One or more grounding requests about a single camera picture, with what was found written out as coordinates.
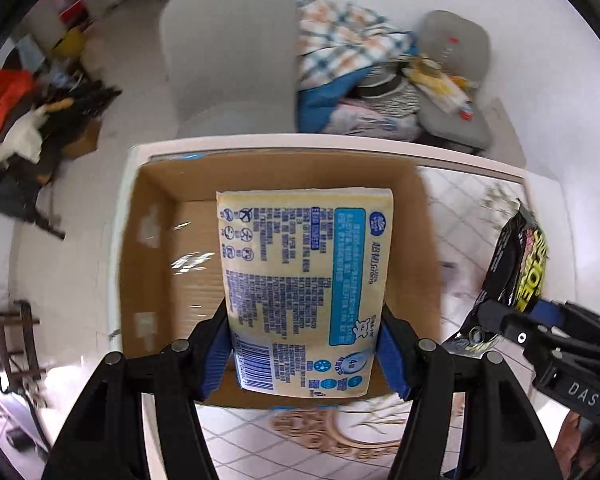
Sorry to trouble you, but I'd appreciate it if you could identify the white plush toy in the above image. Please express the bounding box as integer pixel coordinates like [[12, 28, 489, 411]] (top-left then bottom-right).
[[0, 106, 48, 181]]

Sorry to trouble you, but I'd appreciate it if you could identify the black snack bag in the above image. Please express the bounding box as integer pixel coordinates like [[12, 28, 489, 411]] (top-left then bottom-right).
[[442, 199, 548, 361]]

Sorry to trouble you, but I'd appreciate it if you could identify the striped cloth pile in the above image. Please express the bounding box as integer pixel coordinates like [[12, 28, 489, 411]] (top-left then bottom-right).
[[330, 62, 423, 142]]

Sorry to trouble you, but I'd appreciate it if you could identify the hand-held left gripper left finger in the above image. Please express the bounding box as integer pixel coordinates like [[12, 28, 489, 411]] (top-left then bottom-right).
[[41, 296, 237, 480]]

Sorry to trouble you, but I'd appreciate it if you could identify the cardboard box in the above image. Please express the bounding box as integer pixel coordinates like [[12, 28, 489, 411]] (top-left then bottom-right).
[[116, 149, 443, 408]]

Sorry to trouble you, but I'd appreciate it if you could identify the dark clothes pile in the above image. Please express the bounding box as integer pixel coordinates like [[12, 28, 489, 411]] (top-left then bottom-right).
[[0, 77, 123, 238]]

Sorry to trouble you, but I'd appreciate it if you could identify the yellow bag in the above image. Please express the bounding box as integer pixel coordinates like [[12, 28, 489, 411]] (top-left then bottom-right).
[[50, 27, 86, 58]]

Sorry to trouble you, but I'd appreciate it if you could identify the grey fabric chair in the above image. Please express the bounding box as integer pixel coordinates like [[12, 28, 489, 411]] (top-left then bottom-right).
[[159, 0, 301, 138]]

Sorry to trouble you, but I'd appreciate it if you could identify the person's right hand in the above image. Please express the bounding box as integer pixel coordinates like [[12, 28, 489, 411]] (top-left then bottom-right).
[[554, 407, 600, 480]]

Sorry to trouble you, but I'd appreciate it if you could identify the blue cloth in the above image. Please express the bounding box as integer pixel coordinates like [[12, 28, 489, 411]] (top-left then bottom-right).
[[297, 67, 376, 135]]

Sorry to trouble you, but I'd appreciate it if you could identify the plaid blanket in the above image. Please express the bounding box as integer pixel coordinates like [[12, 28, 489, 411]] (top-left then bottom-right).
[[286, 0, 416, 92]]

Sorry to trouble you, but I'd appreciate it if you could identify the grey cushioned chair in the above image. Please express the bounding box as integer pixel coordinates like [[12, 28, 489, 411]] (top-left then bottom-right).
[[414, 10, 493, 151]]

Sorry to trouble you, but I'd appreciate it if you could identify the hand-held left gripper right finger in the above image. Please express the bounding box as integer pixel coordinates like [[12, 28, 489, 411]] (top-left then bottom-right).
[[375, 305, 567, 480]]

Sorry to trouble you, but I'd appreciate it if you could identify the yellow tissue pack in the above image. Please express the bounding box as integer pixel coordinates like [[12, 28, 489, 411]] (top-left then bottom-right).
[[215, 187, 396, 400]]

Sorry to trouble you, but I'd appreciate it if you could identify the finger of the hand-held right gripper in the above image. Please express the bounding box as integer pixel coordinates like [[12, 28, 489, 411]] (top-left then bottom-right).
[[522, 299, 600, 333], [476, 300, 541, 356]]

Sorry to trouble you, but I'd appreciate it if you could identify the wooden stool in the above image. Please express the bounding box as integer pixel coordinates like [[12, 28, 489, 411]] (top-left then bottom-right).
[[0, 300, 48, 388]]

